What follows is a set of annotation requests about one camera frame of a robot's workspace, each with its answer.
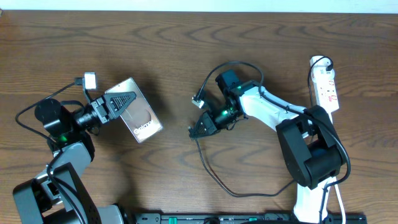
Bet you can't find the white power strip cord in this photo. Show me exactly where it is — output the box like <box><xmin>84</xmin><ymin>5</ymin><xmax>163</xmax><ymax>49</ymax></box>
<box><xmin>327</xmin><ymin>112</ymin><xmax>347</xmax><ymax>224</ymax></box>

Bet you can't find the black charger cable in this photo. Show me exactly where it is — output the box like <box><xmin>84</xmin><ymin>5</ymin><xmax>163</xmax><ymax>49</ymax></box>
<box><xmin>188</xmin><ymin>56</ymin><xmax>335</xmax><ymax>198</ymax></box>

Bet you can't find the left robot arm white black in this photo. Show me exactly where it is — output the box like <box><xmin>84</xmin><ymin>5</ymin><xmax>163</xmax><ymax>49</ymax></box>
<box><xmin>12</xmin><ymin>92</ymin><xmax>136</xmax><ymax>223</ymax></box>

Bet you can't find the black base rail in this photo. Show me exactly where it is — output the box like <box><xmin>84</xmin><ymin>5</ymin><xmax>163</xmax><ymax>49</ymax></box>
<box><xmin>129</xmin><ymin>212</ymin><xmax>368</xmax><ymax>224</ymax></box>

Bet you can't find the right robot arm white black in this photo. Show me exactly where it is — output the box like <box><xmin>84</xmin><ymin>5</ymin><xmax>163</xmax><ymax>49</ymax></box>
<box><xmin>189</xmin><ymin>70</ymin><xmax>351</xmax><ymax>223</ymax></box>

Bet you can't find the white power strip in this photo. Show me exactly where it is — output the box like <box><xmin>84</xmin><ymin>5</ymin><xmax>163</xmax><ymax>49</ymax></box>
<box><xmin>310</xmin><ymin>55</ymin><xmax>339</xmax><ymax>114</ymax></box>

